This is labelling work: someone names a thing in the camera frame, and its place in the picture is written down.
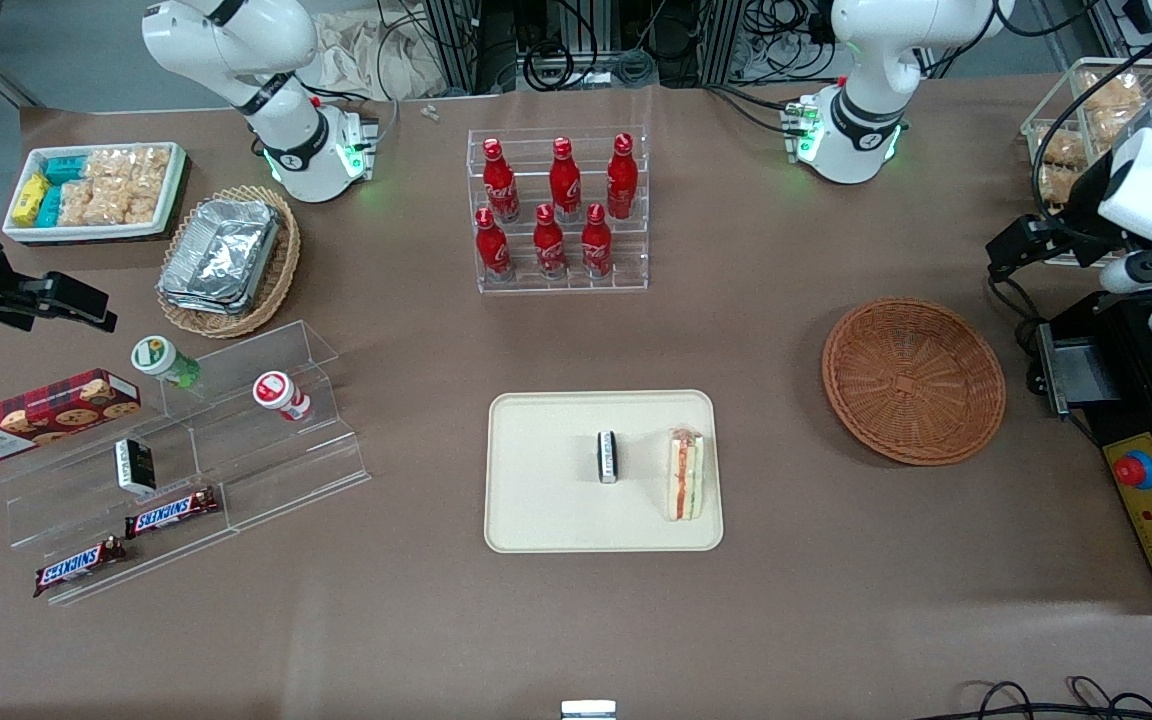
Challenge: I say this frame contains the triangle sandwich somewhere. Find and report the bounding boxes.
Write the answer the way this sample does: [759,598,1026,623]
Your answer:
[665,426,706,523]

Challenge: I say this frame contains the round brown wicker basket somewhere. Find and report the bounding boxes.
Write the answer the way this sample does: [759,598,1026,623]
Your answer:
[821,297,1007,468]

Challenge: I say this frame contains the oval light wicker basket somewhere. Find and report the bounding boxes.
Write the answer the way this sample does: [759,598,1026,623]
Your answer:
[156,185,302,340]

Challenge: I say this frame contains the cream plastic tray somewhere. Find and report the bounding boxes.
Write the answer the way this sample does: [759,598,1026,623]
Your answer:
[484,389,725,554]

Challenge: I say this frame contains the bagged bread roll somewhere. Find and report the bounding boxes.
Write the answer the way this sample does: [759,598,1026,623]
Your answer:
[1076,68,1152,151]
[1035,130,1097,203]

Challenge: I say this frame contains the white rectangular snack bin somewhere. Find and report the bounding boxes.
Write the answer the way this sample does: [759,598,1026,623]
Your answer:
[3,142,188,246]

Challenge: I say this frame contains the green lid snack cup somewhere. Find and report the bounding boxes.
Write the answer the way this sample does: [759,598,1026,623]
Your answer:
[131,335,203,390]

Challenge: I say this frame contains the clear rice cracker bag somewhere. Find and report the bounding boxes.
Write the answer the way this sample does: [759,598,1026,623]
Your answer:
[86,147,173,191]
[60,180,169,227]

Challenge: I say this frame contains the yellow snack packet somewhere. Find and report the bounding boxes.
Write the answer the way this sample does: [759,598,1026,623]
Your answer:
[13,172,50,227]

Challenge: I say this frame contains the clear bread bin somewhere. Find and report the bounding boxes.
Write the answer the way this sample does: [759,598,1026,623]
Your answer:
[1021,57,1152,267]

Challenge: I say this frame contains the black appliance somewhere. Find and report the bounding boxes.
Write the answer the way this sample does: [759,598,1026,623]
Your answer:
[1036,285,1152,451]

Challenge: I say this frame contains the red tartan cookie box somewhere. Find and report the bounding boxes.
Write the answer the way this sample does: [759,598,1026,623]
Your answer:
[0,368,143,468]

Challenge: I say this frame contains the stacked aluminium foil containers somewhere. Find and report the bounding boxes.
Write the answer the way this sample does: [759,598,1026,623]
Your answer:
[157,198,283,317]

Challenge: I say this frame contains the red lid snack cup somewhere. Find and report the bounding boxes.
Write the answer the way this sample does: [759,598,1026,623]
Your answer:
[253,371,313,423]

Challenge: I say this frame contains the Snickers chocolate bar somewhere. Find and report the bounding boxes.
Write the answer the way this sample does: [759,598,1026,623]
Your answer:
[33,536,128,599]
[124,486,220,541]

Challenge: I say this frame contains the clear acrylic stepped shelf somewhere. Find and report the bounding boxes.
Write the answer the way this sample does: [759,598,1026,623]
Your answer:
[0,320,372,608]

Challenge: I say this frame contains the crumpled clear plastic sheet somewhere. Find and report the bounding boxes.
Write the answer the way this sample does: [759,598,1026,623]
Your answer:
[311,12,448,102]

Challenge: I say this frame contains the clear acrylic bottle rack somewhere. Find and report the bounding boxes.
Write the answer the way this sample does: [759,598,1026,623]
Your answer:
[466,125,651,295]

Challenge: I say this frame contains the red cola bottle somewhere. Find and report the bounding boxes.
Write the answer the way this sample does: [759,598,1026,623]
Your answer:
[481,138,521,224]
[580,203,615,281]
[605,133,640,222]
[548,137,583,224]
[533,204,568,281]
[475,207,516,284]

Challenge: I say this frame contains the black equipment rack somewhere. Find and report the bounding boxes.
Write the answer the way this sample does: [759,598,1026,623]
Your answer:
[416,0,837,96]

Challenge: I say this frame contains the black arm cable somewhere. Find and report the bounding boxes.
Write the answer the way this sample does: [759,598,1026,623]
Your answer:
[986,268,1049,346]

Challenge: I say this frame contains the grey metal bracket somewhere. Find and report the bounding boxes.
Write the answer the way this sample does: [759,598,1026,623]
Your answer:
[1036,322,1123,419]

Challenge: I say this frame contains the black floor cable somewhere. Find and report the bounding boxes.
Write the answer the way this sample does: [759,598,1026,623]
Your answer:
[936,677,1152,720]

